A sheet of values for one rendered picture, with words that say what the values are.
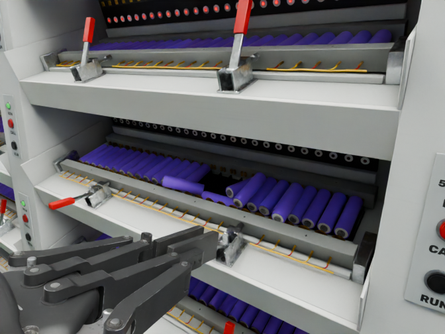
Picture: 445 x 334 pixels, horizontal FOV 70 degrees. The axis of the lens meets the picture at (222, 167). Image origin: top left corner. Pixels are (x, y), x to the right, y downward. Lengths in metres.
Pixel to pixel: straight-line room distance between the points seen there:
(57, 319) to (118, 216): 0.32
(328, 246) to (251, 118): 0.16
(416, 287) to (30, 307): 0.27
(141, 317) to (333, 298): 0.21
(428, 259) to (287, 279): 0.15
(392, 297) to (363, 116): 0.15
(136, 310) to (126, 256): 0.08
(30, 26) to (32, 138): 0.20
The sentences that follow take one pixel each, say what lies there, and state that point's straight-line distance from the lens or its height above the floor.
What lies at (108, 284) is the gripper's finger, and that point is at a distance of 0.24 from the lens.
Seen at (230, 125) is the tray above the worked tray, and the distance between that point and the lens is 0.34.
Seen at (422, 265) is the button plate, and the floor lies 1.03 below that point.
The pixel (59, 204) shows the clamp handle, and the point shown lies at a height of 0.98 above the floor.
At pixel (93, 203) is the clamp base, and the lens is 0.56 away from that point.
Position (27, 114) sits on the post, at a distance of 0.69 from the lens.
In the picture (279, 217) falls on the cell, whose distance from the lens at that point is 0.40.
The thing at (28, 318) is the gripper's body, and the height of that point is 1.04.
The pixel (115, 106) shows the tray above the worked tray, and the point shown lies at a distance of 0.47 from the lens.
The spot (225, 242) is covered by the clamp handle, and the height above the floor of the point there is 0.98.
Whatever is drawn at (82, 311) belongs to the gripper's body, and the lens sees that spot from 0.22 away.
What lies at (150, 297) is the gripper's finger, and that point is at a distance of 0.23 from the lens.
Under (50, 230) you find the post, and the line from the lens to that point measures 0.77.
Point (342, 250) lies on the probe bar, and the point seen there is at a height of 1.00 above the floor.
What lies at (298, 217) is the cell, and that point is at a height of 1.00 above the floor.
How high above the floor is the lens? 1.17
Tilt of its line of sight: 16 degrees down
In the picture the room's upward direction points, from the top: 2 degrees clockwise
